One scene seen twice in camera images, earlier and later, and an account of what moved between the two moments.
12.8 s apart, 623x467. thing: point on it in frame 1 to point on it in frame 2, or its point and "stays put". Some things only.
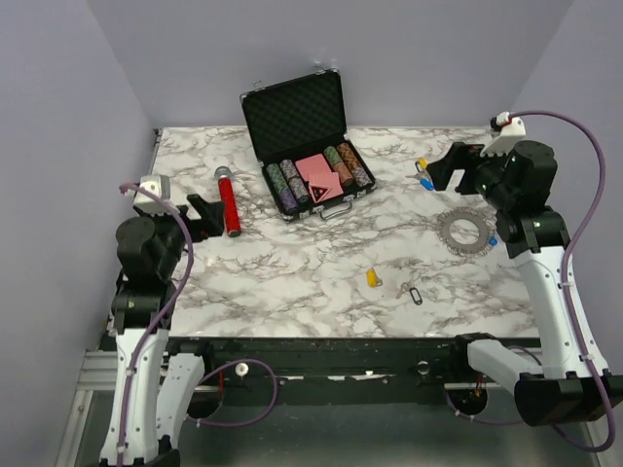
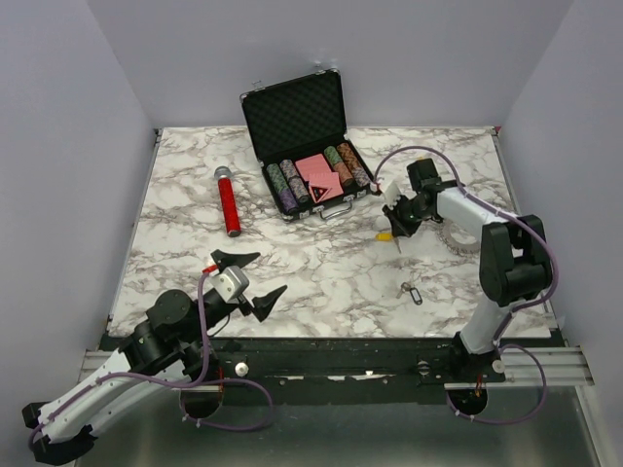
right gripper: (461, 156) to (397, 224)
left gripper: (201, 229) to (263, 304)
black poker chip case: (311, 165) stays put
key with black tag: (404, 287) stays put
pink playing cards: (316, 171) stays put
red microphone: (223, 173) stays put
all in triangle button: (317, 193) stays put
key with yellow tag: (372, 278) to (386, 237)
